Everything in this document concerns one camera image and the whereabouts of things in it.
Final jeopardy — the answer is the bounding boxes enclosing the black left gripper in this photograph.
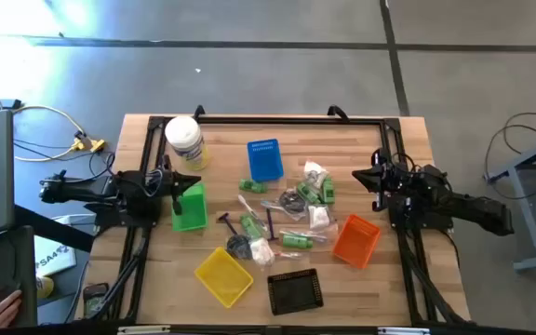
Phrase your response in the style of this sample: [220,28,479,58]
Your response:
[154,154,203,217]

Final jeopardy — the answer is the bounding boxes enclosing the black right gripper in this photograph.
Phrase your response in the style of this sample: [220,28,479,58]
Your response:
[352,148,411,211]

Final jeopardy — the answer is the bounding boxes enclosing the green shampoo bottle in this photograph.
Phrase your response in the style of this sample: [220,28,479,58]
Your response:
[281,234,315,249]
[321,176,337,205]
[238,179,268,194]
[295,181,321,205]
[240,214,264,239]

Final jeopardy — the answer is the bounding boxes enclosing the black disposable razor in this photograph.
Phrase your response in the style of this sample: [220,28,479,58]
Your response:
[217,211,240,236]

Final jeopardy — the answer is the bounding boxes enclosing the green plastic basket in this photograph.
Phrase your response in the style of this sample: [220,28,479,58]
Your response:
[170,181,209,233]

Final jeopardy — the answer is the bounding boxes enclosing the white printed plastic bag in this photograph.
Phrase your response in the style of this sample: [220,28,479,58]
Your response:
[302,160,329,189]

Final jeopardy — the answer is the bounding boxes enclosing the yellow disinfecting wipes canister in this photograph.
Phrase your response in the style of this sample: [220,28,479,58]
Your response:
[164,114,212,172]

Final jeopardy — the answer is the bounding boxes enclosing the bag of cotton swabs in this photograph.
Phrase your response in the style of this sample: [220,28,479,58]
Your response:
[307,204,339,233]

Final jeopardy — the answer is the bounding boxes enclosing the orange plastic basket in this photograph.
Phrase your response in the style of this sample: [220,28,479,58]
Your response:
[331,213,382,270]

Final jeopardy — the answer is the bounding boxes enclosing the blue plastic basket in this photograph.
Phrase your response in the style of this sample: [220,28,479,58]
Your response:
[246,138,285,183]

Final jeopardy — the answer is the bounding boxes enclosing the yellow plastic basket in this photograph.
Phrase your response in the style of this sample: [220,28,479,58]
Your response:
[194,246,255,309]

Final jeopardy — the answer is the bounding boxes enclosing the bagged white cotton pads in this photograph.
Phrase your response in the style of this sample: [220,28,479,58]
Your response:
[249,236,276,268]

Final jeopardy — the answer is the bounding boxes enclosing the wrapped red white toothbrush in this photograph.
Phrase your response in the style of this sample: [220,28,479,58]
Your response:
[273,249,304,261]

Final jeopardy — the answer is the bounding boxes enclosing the black metal beam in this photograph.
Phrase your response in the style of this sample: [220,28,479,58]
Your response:
[14,204,96,253]

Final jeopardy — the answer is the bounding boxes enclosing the black plastic basket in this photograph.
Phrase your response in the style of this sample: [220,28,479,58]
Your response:
[266,267,325,316]

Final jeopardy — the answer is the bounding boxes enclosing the black handheld device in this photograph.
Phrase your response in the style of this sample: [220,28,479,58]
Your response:
[81,282,110,320]

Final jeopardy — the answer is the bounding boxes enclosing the white printed booklet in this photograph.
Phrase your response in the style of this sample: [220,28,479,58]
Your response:
[33,234,77,279]

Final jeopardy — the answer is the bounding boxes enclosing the grey metal table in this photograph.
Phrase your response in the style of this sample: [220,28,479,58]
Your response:
[484,128,536,274]

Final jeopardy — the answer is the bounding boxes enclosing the yellow rounded object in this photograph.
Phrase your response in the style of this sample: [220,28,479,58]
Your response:
[36,275,56,300]

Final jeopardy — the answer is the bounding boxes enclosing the dark desk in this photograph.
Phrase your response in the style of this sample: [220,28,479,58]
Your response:
[0,225,39,329]

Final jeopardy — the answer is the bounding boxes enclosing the black computer mouse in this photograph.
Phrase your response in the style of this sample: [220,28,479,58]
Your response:
[0,283,22,302]

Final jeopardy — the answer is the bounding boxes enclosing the thin black cable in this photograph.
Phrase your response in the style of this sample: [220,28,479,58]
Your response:
[12,138,116,183]

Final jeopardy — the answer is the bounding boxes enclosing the black aluminium rig frame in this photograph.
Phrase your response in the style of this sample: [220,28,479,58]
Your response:
[81,114,472,327]

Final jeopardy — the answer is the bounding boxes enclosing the silver bracket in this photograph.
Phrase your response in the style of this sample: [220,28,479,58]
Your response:
[377,327,431,335]
[117,325,171,335]

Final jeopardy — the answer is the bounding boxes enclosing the cream cable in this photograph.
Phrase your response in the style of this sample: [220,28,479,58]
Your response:
[12,104,87,163]

